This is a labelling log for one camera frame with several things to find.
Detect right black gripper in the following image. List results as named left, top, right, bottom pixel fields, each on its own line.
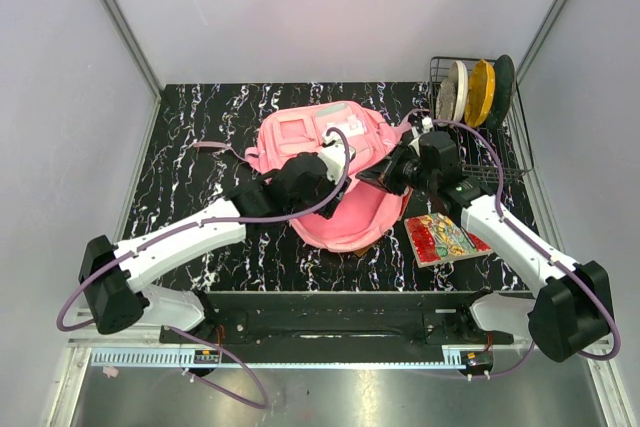
left=357, top=141, right=437, bottom=196

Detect pink student backpack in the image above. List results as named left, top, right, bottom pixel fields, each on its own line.
left=192, top=101, right=432, bottom=253

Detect colourful treehouse paperback book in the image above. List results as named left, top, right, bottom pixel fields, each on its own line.
left=404, top=213, right=493, bottom=268

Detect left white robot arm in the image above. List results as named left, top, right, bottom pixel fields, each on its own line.
left=78, top=146, right=355, bottom=343

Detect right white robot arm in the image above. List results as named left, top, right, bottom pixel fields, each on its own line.
left=356, top=131, right=621, bottom=362

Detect brown leather wallet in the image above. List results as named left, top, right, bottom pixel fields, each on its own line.
left=353, top=244, right=374, bottom=257

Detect white grey plate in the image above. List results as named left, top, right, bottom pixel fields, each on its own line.
left=435, top=60, right=469, bottom=122

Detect yellow plate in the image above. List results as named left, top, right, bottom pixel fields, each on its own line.
left=464, top=59, right=496, bottom=128

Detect dark green plate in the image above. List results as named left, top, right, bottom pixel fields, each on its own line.
left=485, top=54, right=516, bottom=130

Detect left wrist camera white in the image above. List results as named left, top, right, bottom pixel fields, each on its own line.
left=317, top=142, right=356, bottom=183

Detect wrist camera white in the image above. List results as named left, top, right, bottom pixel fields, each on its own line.
left=317, top=142, right=356, bottom=183
left=406, top=116, right=434, bottom=149

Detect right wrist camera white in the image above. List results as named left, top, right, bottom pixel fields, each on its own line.
left=406, top=116, right=434, bottom=149

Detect black wire dish rack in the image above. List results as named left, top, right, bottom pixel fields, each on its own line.
left=429, top=55, right=535, bottom=182

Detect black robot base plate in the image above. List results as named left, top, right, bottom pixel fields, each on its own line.
left=186, top=292, right=514, bottom=346

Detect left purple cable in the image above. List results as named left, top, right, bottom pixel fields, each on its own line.
left=55, top=126, right=351, bottom=409

